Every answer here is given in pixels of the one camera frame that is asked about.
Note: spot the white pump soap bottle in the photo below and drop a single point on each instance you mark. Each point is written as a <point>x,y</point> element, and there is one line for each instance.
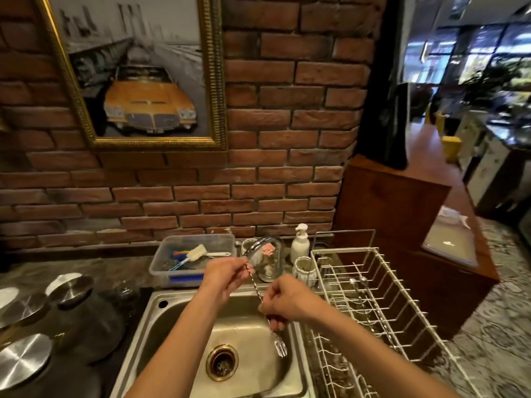
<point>299,244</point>

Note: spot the person's right fingers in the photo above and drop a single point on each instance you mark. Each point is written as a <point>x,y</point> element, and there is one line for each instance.
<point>273,312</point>

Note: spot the person's left fingers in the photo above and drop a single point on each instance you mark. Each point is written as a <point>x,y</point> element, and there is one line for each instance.
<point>240,267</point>

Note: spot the clear plastic container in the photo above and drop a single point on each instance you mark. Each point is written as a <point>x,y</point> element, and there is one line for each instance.
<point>161,265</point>

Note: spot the yellow bin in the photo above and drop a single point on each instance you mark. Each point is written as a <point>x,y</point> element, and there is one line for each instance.
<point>451,148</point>
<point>440,124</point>

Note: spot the brass sink drain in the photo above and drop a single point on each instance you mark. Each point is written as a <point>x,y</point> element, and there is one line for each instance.
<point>222,362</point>

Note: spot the gold framed car picture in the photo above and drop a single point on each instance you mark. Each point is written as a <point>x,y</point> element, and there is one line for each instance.
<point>145,99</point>

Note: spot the twisted metal bar fork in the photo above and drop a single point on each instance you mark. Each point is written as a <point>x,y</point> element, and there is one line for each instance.
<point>254,285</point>

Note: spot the green plant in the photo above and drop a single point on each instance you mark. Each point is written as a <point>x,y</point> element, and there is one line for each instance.
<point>493,82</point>

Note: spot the person's left hand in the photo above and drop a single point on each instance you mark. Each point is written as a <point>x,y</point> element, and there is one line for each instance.
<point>222,277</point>

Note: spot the white ceramic cup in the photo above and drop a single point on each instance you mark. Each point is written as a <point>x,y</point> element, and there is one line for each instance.
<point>305,272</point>

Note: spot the person's right hand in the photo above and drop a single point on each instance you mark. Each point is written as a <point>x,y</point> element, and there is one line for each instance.
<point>294,300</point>

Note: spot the small white cup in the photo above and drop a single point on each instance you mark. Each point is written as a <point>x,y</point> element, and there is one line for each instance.
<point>248,247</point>

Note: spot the black panel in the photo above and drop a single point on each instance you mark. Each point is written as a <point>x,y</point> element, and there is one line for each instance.
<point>385,120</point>

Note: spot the white sponge brush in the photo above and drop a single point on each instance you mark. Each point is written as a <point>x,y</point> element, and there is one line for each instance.
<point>195,252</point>

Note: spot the chrome curved faucet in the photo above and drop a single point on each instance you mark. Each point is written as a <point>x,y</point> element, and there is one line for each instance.
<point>265,239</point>

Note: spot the person's left forearm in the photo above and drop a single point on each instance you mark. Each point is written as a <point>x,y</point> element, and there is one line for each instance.
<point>174,348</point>

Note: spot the stainless steel sink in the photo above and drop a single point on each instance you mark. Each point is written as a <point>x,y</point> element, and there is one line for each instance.
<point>240,323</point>

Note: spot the clear glass jar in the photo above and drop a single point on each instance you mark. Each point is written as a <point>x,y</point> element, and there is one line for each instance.
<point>271,269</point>

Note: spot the person's right forearm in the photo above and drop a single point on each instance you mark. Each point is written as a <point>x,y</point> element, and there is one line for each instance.
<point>373,356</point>

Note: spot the brown wooden counter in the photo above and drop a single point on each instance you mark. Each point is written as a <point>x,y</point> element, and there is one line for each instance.
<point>394,211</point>

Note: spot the round steel lid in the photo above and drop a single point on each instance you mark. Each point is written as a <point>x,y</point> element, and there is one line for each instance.
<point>23,360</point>
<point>20,310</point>
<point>72,288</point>

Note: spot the white patterned cabinet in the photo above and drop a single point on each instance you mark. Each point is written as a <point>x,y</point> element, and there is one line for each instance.
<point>489,169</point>

